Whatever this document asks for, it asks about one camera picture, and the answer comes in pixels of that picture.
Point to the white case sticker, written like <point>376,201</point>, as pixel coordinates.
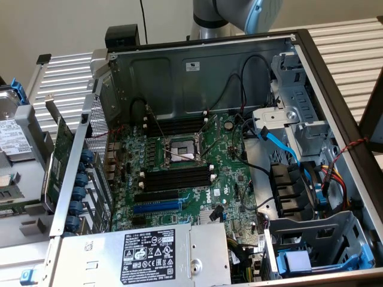
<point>192,66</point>

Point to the CPU socket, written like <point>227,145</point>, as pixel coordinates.
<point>182,149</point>

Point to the green RAM stick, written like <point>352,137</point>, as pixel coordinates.
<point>9,195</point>

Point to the green graphics card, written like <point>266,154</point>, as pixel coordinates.
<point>61,149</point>

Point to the short black expansion slot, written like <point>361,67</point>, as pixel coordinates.
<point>139,221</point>

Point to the black slat end cap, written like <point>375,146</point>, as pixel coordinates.
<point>44,59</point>

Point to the long black expansion slot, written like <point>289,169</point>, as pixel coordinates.
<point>155,196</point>

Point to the blue case release latch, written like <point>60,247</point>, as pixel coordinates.
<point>28,276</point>

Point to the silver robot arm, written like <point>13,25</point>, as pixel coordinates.
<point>209,21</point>

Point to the silver hard disk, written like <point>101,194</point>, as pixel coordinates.
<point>12,140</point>

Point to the RAM slot white latches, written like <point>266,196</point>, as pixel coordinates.
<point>176,127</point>
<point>176,120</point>
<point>178,185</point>
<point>177,177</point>

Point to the blue disk tray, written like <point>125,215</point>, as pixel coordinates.
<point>297,261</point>

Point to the grey metal PC case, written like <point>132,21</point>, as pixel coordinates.
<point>155,80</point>

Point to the silver CPU chip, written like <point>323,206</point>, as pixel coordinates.
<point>4,180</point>

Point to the thin steel locking lever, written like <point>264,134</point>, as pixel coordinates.
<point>181,157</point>
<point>155,122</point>

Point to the grey metal disk bay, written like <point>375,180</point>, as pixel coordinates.
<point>287,80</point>

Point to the silver rear port block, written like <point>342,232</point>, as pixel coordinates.
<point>110,167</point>
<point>114,146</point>
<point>112,157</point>
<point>111,175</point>

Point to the blue expansion slot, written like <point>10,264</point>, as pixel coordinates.
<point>155,207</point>

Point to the round coin cell battery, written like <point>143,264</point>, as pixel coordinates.
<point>229,125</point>

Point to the silver finned chipset heatsink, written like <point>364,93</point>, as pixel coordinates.
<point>203,218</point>

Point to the blue plastic disk bracket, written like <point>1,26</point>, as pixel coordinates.
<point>19,89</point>

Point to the green motherboard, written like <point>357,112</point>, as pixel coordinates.
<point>227,179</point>

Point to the grey disk bay large holes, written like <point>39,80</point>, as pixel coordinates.
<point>302,228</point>

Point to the dark brown panel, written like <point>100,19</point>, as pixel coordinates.
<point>374,125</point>

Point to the blue slot retention clip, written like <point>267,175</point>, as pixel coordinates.
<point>72,223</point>
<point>87,155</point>
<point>76,208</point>
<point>81,180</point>
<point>83,166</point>
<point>79,193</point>

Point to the black box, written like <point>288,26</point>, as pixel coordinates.
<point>122,37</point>

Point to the silver power supply box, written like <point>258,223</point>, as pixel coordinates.
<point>89,260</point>

